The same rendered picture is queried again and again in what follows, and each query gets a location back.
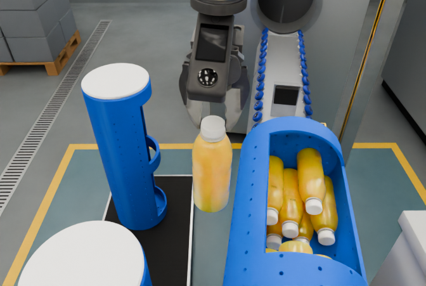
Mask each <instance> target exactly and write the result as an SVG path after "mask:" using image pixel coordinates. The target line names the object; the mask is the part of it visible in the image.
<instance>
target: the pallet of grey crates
mask: <svg viewBox="0 0 426 286"><path fill-rule="evenodd" d="M80 42H81V37H80V34H79V30H77V27H76V24H75V20H74V15H73V12H72V9H71V6H70V2H69V0H0V75H5V74H6V73H7V71H8V70H9V69H10V68H11V67H12V66H13V65H45V67H46V71H47V73H48V75H59V73H60V72H61V71H62V69H63V68H64V66H65V65H66V63H67V62H68V60H69V59H70V57H71V56H72V54H73V53H74V51H75V50H76V48H77V47H78V45H79V44H80Z"/></svg>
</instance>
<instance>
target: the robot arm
mask: <svg viewBox="0 0 426 286"><path fill-rule="evenodd" d="M190 5H191V7H192V8H193V9H194V10H195V11H197V12H198V17H197V24H196V26H195V29H194V32H193V35H192V38H191V41H190V45H191V49H190V50H189V51H188V52H187V55H186V57H187V58H189V59H190V61H189V62H187V61H184V62H183V64H182V67H183V69H182V71H181V75H180V78H179V90H180V93H181V97H182V99H183V103H184V105H185V107H186V110H187V113H188V115H189V117H190V119H191V121H192V123H193V124H194V125H195V127H196V128H197V129H200V126H201V122H202V116H201V113H202V108H203V106H202V102H203V101H206V102H213V103H224V104H225V105H226V111H225V117H226V119H225V125H224V126H225V129H226V131H227V132H229V131H231V130H232V128H233V127H234V126H235V124H236V123H237V121H238V119H239V117H240V115H241V112H242V110H243V108H244V106H245V104H246V101H247V98H248V97H249V92H250V77H249V75H248V73H247V70H248V66H246V65H245V66H242V62H243V61H244V56H243V55H242V48H243V34H244V25H234V21H235V16H234V14H237V13H240V12H242V11H243V10H245V8H246V7H247V0H190ZM236 29H240V30H241V31H239V30H236Z"/></svg>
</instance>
